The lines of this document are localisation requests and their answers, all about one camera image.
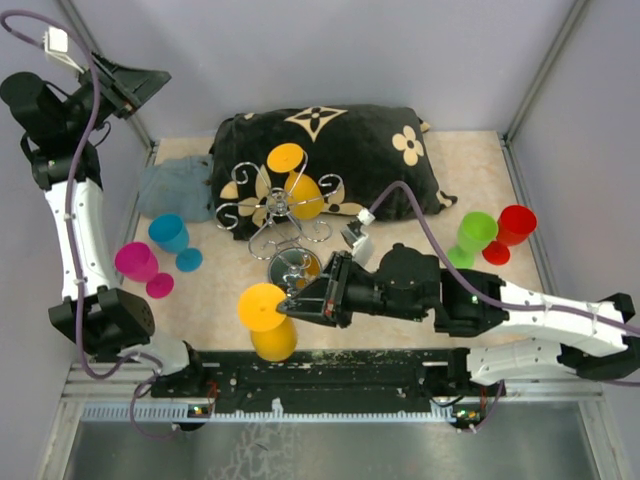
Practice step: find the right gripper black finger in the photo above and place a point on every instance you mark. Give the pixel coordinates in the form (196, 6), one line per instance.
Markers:
(323, 286)
(305, 312)

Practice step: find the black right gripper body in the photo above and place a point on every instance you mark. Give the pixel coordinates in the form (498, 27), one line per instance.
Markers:
(337, 294)

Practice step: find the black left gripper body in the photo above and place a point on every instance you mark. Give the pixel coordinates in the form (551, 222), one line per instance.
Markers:
(115, 100)

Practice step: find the orange plastic wine glass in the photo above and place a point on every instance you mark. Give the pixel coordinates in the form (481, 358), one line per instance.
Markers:
(273, 334)
(304, 197)

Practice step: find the blue plastic wine glass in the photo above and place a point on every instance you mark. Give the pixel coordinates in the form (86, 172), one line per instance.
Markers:
(170, 234)

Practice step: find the magenta plastic wine glass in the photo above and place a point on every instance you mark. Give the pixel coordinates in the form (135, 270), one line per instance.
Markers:
(137, 262)

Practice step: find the green plastic wine glass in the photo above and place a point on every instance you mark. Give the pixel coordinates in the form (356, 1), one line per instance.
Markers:
(476, 231)

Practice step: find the red plastic wine glass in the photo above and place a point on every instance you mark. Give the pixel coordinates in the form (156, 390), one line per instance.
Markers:
(515, 224)

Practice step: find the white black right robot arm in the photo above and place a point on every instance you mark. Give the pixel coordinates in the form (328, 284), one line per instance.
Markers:
(556, 336)

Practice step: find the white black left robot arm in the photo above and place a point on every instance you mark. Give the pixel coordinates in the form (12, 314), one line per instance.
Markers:
(94, 312)

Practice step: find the light blue denim cloth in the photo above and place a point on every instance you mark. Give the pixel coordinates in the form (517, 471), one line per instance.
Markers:
(177, 186)

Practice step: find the black floral plush pillow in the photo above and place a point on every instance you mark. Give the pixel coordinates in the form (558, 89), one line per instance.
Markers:
(359, 149)

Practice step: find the chrome wire wine glass rack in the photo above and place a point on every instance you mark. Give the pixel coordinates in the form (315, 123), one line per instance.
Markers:
(285, 225)

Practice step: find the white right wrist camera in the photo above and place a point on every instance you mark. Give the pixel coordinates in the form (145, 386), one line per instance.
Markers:
(357, 239)

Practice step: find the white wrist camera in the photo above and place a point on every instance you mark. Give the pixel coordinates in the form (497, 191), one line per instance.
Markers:
(357, 239)
(56, 43)

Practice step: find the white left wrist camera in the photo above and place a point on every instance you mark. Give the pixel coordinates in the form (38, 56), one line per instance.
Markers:
(56, 43)

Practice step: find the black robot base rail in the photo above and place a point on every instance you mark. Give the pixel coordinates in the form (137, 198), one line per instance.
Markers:
(327, 383)

